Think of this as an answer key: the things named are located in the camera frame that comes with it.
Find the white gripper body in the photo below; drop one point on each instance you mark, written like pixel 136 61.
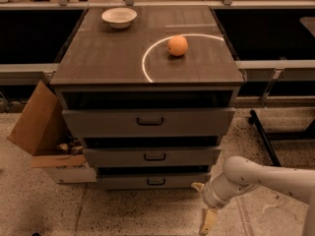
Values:
pixel 210 196

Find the grey bottom drawer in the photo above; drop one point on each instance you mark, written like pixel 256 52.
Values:
pixel 152 181

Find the grey drawer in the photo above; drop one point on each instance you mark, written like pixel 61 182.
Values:
pixel 152 181
pixel 132 123
pixel 151 156

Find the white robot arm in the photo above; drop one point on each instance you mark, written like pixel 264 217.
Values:
pixel 240 175

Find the grey top drawer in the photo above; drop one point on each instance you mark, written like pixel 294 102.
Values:
pixel 132 123

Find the grey drawer cabinet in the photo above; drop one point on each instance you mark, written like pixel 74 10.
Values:
pixel 106 68

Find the grey middle drawer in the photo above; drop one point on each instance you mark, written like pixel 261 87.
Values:
pixel 151 156

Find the open cardboard box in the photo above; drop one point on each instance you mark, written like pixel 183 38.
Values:
pixel 42 133

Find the orange fruit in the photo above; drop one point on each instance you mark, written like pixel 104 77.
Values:
pixel 177 45

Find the white bowl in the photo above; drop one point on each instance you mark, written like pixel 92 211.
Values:
pixel 119 18

